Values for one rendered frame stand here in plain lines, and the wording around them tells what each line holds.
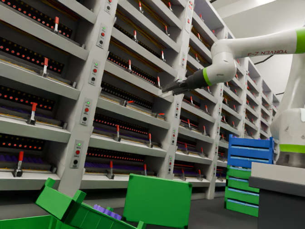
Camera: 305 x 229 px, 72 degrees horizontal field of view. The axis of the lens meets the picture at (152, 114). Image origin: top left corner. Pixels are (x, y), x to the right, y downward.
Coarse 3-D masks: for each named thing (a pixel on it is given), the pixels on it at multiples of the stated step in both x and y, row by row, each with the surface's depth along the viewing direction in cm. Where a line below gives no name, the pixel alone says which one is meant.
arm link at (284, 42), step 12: (264, 36) 97; (276, 36) 94; (288, 36) 93; (216, 48) 101; (228, 48) 99; (240, 48) 98; (252, 48) 98; (264, 48) 96; (276, 48) 95; (288, 48) 94
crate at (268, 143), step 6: (234, 138) 164; (240, 138) 161; (270, 138) 151; (234, 144) 163; (240, 144) 160; (246, 144) 158; (252, 144) 156; (258, 144) 154; (264, 144) 152; (270, 144) 150
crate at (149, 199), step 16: (144, 176) 100; (128, 192) 96; (144, 192) 96; (160, 192) 97; (176, 192) 97; (128, 208) 95; (144, 208) 95; (160, 208) 96; (176, 208) 96; (160, 224) 94; (176, 224) 95
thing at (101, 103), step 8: (112, 96) 129; (104, 104) 105; (112, 104) 108; (136, 104) 144; (120, 112) 113; (128, 112) 117; (136, 112) 121; (160, 112) 154; (144, 120) 127; (152, 120) 132; (160, 120) 137; (168, 120) 147; (168, 128) 145
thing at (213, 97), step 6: (186, 72) 159; (186, 78) 161; (192, 90) 200; (198, 90) 177; (204, 90) 183; (198, 96) 202; (204, 96) 207; (210, 96) 192; (216, 96) 205; (216, 102) 203
